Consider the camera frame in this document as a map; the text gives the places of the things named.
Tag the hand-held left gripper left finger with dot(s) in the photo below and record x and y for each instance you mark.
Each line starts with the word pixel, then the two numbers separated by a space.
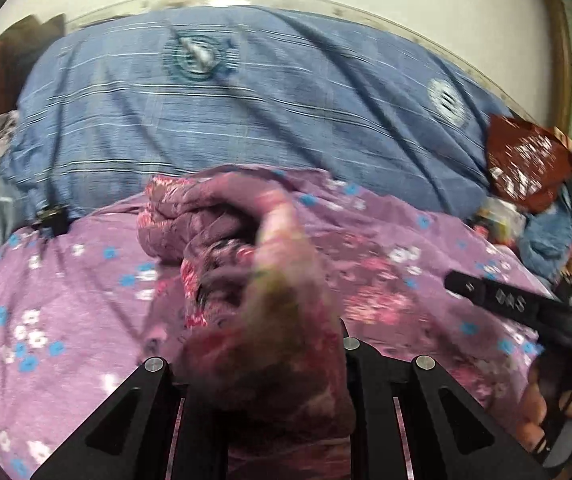
pixel 200 435

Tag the black clip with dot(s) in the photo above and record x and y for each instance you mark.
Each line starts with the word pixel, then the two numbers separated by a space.
pixel 51 219

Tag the person's right hand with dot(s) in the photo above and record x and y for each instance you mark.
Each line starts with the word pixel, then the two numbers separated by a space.
pixel 536 405

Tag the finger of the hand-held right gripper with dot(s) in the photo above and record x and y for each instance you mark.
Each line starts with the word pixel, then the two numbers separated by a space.
pixel 506 302

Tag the dark brown cushion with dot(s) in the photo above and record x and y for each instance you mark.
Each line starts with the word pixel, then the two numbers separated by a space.
pixel 10 55

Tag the purple floral bed sheet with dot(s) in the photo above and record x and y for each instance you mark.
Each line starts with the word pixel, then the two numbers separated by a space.
pixel 65 285

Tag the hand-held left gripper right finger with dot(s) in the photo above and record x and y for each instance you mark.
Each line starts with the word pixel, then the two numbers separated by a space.
pixel 366 385

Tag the maroon floral garment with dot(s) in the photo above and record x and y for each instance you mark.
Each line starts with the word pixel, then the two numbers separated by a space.
pixel 276 360

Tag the blue crumpled cloth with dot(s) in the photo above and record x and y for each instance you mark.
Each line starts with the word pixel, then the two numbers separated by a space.
pixel 546 245

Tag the dark red printed cloth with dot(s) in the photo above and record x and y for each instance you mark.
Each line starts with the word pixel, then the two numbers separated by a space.
pixel 531 160

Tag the small colourful clutter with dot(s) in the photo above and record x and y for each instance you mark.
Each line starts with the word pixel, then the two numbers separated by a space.
pixel 498 222

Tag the blue striped quilt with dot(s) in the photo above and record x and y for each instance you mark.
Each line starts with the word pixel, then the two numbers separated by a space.
pixel 266 110

